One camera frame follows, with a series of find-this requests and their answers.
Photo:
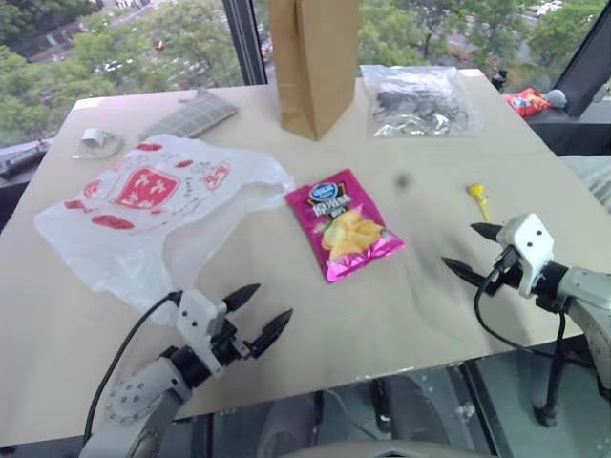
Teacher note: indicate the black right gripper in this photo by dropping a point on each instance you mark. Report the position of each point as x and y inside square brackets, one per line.
[506, 273]

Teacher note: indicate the small yellow plastic piece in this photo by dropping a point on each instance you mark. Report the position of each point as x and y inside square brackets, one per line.
[478, 193]

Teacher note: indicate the grey round object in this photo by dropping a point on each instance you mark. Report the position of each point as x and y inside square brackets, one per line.
[556, 98]

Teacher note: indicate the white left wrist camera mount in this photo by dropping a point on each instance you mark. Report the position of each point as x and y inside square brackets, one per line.
[195, 319]

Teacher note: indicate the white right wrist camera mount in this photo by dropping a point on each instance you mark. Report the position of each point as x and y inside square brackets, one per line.
[530, 243]

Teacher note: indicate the brown paper bag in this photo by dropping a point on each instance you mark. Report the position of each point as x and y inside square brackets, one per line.
[315, 71]

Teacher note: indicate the black stand leg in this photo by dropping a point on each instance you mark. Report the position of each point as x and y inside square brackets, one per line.
[554, 381]

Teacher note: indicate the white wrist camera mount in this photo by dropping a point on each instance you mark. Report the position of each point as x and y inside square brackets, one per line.
[195, 319]
[530, 243]

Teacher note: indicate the grey checked cloth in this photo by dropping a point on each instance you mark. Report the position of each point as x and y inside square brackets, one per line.
[195, 114]

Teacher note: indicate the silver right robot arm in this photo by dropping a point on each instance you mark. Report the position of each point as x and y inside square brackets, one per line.
[587, 291]

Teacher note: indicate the small black device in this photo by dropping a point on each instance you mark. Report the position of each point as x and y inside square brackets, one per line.
[499, 80]

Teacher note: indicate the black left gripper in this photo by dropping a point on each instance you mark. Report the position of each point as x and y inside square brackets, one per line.
[228, 341]

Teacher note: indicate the dark window frame post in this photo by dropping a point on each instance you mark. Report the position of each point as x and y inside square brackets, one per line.
[241, 38]

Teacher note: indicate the white red-printed plastic bag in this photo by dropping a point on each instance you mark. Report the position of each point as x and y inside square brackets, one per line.
[138, 224]

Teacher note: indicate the pink potato chips bag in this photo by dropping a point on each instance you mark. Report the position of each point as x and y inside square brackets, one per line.
[343, 224]

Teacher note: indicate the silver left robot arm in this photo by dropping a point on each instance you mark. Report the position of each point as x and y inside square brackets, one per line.
[138, 396]

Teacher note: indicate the dark slanted window frame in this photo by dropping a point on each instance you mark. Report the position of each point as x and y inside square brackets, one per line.
[587, 67]

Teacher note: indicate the black bar on ledge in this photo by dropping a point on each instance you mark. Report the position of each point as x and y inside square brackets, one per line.
[19, 161]

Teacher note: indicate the red snack packet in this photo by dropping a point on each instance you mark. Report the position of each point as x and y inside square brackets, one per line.
[525, 102]

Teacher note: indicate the clear bag with black items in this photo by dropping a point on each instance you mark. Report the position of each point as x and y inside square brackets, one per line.
[420, 102]

